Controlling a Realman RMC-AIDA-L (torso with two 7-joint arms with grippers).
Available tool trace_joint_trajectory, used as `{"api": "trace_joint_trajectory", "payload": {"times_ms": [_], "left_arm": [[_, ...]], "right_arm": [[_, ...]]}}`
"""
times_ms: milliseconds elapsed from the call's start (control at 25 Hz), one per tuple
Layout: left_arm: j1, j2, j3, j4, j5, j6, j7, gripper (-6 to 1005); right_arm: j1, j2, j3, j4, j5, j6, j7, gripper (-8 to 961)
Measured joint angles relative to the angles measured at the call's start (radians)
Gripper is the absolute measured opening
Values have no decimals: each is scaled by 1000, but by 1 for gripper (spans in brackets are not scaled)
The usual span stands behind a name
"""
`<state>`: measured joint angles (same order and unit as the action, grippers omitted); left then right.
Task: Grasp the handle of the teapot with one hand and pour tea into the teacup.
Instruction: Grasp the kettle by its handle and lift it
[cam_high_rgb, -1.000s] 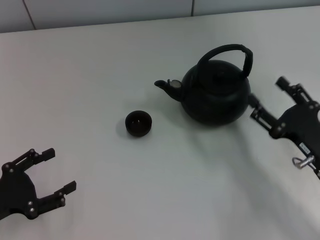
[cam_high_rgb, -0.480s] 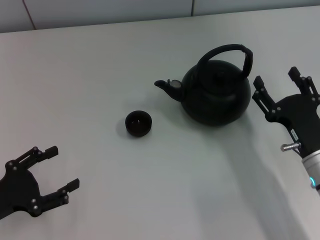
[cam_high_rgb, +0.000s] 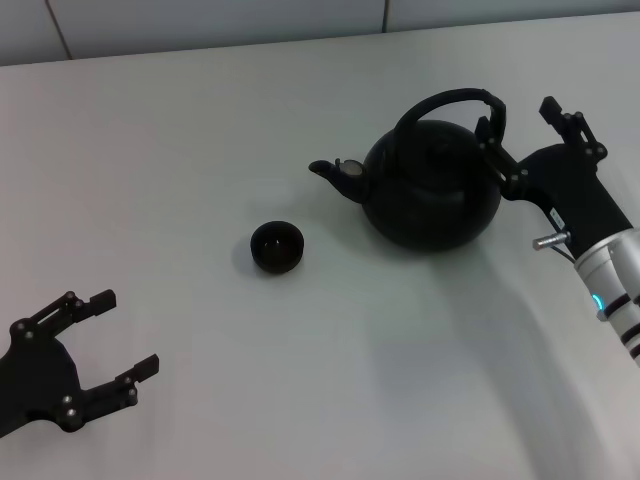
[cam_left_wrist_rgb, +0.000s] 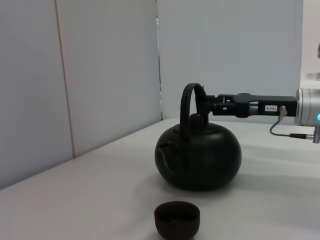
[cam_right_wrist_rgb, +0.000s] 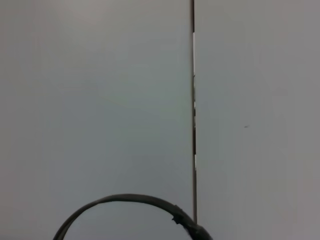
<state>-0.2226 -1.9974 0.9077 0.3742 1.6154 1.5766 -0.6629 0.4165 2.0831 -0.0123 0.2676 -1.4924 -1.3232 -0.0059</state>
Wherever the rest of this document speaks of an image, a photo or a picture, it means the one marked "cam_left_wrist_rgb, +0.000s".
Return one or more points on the dark brown teacup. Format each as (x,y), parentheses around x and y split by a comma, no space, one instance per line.
(175,225)

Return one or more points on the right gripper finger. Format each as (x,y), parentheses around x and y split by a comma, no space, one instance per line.
(212,98)
(223,109)

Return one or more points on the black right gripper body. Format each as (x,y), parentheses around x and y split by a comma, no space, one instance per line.
(257,107)

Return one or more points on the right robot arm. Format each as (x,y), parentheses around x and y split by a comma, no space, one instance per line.
(307,107)

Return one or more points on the black round teapot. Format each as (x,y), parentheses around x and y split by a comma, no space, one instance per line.
(200,160)

